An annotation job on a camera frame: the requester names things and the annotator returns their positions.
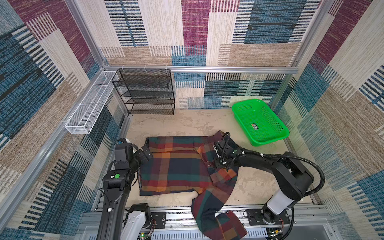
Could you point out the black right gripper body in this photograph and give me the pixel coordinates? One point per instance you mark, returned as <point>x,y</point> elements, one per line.
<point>220,162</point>

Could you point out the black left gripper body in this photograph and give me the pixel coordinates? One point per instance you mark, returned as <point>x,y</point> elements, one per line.
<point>140,158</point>

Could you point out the plaid long sleeve shirt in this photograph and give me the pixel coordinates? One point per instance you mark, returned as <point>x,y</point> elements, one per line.
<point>186,164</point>

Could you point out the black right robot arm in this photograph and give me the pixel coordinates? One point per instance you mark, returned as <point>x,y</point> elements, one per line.
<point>293,178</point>

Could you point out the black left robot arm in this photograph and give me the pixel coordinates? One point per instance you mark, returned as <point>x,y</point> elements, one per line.
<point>117,184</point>

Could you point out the green plastic basket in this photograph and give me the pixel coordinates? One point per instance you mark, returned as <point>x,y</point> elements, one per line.
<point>259,123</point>

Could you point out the aluminium back crossbar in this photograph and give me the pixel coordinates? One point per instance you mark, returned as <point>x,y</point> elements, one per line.
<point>207,69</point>

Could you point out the black wire mesh shelf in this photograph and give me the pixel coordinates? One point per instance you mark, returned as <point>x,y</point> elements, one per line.
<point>146,91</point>

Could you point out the white wire mesh tray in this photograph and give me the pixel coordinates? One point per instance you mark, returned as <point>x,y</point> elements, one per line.
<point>86,114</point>

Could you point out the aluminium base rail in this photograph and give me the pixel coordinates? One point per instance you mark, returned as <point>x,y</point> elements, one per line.
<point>249,222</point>

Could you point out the aluminium frame post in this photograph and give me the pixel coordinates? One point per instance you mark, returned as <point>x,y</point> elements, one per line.
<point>308,37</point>

